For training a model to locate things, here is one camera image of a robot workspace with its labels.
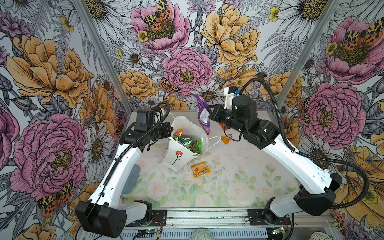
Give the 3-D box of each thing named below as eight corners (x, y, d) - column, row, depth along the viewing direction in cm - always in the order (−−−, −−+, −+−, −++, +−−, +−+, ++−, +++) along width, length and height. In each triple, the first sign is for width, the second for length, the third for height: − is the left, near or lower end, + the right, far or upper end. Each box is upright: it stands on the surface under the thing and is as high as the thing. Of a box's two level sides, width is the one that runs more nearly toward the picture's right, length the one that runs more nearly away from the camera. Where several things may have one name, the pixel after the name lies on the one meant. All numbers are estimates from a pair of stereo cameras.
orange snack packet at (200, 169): (194, 178, 89) (194, 176, 88) (190, 166, 94) (190, 165, 92) (210, 173, 91) (211, 171, 90) (206, 162, 96) (206, 160, 94)
